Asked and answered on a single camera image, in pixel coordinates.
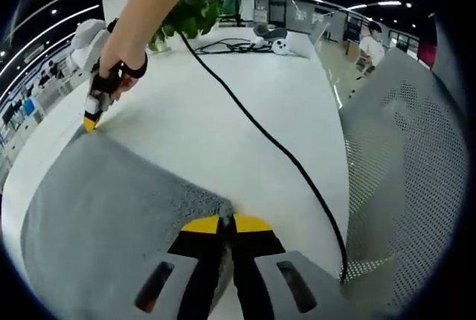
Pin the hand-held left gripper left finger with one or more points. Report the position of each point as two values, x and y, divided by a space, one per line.
163 290

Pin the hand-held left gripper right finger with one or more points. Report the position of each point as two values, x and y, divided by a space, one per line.
267 283

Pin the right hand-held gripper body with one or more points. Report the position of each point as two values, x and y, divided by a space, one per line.
89 42

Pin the grey towel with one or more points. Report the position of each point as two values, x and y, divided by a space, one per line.
93 204

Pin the person's right hand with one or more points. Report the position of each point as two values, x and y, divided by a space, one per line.
119 57

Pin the green potted plant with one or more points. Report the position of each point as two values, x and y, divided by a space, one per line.
193 15

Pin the grey perforated chair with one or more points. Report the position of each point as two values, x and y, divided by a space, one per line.
409 186

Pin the grey headset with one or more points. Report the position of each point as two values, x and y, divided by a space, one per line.
269 31

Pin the white round controller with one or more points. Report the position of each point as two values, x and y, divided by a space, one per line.
280 46

